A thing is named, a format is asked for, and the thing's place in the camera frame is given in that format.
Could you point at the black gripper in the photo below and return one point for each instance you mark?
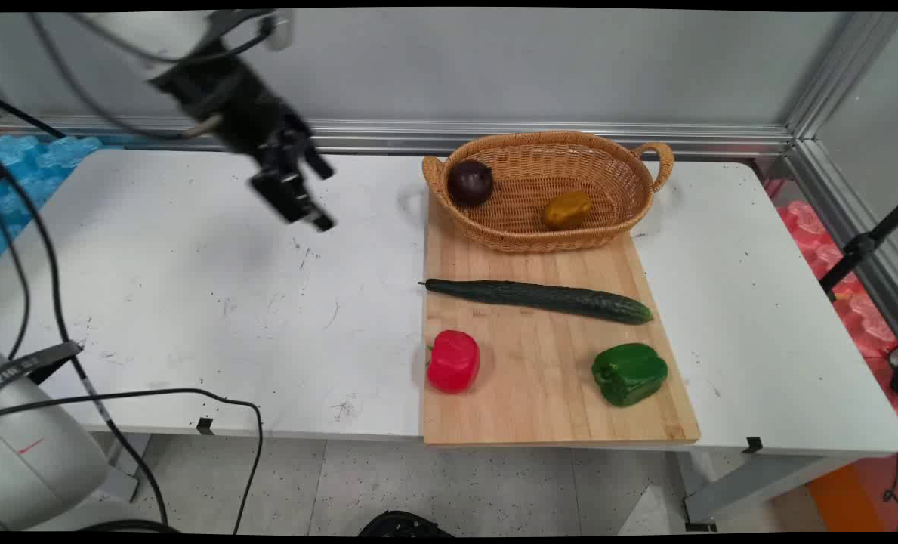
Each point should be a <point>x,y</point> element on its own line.
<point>241,113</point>

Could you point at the yellow-brown potato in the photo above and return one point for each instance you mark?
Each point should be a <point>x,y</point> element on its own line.
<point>567,211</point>

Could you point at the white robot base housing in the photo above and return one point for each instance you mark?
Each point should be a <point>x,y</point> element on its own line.
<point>33,453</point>

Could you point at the dark purple round fruit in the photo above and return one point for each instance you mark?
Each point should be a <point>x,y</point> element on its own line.
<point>470,183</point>

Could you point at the red bell pepper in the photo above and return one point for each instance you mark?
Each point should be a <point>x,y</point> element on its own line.
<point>453,363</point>

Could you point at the woven wicker basket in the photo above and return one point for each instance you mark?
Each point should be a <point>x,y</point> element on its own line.
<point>547,166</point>

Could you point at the small black table clip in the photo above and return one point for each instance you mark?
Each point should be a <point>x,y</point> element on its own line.
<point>752,445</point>
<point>205,425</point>

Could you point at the long dark green cucumber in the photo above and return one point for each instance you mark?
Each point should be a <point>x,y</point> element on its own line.
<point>539,296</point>

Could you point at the blue foam mat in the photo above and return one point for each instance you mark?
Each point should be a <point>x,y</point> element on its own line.
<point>18,166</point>

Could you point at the wooden cutting board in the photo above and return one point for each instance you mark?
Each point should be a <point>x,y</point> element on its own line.
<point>539,378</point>

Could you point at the black round floor object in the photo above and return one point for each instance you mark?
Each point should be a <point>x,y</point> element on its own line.
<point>403,523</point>

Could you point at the green bell pepper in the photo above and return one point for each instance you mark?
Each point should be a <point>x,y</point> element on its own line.
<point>630,374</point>

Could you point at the grey table leg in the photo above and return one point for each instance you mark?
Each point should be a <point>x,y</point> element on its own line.
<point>751,483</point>

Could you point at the black tripod stand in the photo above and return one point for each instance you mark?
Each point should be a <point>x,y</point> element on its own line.
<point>860,245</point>

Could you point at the red foam mat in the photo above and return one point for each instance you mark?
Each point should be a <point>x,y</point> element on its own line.
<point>864,317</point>

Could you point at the orange floor tape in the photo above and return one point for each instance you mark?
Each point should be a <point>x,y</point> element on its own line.
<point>845,502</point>

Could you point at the aluminium frame rail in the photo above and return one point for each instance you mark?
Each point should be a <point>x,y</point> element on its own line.
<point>494,136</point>

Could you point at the aluminium frame post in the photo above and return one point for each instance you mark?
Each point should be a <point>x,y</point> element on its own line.
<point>834,91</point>

